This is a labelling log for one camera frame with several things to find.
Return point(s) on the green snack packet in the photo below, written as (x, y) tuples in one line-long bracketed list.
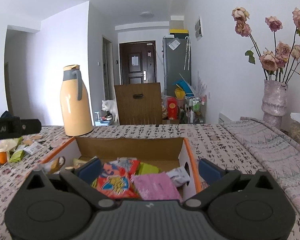
[(148, 168)]

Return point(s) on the white folded umbrella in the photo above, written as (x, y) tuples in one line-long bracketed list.
[(187, 55)]

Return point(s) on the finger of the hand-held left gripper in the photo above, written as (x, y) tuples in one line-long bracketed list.
[(31, 127)]

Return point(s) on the red gift box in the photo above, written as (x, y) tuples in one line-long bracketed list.
[(172, 108)]

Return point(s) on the grey patterned folded cloth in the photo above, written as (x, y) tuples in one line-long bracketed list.
[(277, 160)]

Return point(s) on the yellow bag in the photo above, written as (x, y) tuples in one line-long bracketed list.
[(180, 93)]

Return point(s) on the white wall panel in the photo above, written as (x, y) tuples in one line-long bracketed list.
[(198, 28)]

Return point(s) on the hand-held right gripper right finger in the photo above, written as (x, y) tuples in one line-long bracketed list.
[(210, 171)]

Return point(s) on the cream crumpled tissue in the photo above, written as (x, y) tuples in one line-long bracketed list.
[(8, 144)]

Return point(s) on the calligraphy printed tablecloth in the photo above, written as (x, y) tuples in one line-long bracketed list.
[(215, 145)]

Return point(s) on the dried pink roses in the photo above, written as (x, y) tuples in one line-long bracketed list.
[(270, 60)]

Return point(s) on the yellow thermos jug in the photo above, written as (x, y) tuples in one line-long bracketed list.
[(75, 105)]

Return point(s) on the white radiator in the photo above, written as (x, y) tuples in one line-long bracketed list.
[(224, 118)]

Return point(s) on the yellow flat box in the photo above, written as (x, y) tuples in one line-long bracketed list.
[(178, 31)]

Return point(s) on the red foil snack bag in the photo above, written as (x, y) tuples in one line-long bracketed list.
[(115, 180)]

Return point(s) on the blue pet feeder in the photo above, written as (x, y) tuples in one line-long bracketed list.
[(103, 121)]

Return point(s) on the white cracker packet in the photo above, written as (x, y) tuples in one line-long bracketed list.
[(178, 176)]

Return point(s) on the dark brown door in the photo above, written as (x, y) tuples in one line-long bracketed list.
[(137, 62)]

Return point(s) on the orange fruit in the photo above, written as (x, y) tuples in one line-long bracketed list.
[(1, 157)]

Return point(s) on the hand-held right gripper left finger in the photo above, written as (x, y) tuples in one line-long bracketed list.
[(90, 171)]

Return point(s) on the red pumpkin-print cardboard box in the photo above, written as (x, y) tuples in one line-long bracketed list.
[(130, 147)]

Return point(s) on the small white wrapper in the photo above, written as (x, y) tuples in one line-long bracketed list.
[(33, 147)]

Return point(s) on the grey refrigerator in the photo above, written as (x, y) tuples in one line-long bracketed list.
[(177, 67)]

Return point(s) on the white dog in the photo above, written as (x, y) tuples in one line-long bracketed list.
[(110, 108)]

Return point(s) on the pink snack packet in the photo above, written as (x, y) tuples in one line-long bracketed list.
[(155, 187)]

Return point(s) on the tan cardboard carton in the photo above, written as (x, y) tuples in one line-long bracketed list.
[(177, 22)]

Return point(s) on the paper sheet on refrigerator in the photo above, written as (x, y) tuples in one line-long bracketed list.
[(174, 44)]

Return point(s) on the blue plastic bin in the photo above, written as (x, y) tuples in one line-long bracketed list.
[(182, 84)]

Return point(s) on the pink textured vase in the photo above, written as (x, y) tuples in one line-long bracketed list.
[(273, 102)]

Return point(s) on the round ceiling light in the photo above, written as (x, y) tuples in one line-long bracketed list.
[(146, 14)]

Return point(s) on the small green packet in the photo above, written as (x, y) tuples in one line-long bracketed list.
[(18, 153)]

